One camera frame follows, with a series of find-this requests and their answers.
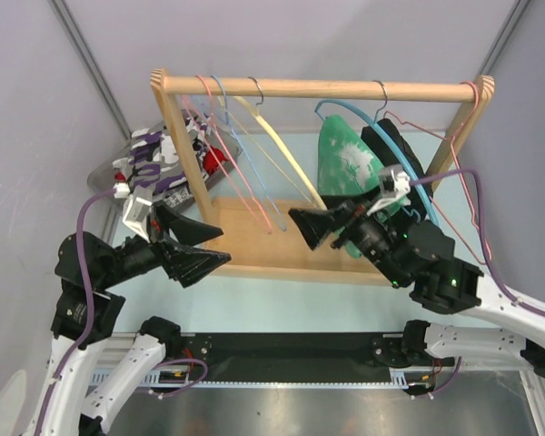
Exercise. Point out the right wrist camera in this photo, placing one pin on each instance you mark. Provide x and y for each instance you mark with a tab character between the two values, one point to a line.
390	188

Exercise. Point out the wooden clothes rack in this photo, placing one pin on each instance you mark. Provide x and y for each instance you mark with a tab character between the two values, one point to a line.
284	255

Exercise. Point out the black white print trousers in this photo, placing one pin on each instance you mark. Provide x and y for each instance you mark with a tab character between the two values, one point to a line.
177	195

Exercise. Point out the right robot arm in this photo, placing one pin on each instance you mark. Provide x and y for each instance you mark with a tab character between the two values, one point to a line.
418	254

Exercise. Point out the purple camouflage trousers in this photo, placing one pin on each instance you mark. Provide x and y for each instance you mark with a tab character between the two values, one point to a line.
152	161

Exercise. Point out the clear plastic bin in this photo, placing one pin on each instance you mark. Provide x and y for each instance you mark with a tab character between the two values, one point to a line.
102	178

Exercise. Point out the light blue wire hanger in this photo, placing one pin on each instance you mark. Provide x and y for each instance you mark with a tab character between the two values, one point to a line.
265	201

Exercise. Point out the green tie-dye trousers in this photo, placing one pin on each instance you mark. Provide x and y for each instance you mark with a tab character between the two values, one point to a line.
346	164

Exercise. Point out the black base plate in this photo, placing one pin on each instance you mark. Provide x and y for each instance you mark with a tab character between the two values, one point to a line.
326	357

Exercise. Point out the blue plastic hanger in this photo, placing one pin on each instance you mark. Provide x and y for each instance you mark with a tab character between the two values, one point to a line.
396	150

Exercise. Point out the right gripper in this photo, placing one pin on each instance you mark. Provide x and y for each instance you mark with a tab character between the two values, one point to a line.
343	211

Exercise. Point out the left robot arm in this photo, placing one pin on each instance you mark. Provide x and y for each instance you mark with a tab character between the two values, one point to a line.
86	313

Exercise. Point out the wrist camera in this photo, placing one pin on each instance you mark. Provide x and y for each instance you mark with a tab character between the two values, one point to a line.
390	188
136	209

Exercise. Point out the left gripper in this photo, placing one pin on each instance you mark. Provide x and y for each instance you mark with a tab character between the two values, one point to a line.
188	262

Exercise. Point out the cream wooden hanger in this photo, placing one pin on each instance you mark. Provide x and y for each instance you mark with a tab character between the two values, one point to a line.
254	112

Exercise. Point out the aluminium rail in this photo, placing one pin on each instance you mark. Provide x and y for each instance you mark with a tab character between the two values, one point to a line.
194	371

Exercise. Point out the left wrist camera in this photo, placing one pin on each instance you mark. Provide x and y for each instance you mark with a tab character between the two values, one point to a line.
136	209

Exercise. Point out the pink wire hanger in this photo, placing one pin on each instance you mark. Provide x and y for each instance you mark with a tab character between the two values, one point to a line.
468	204
252	205

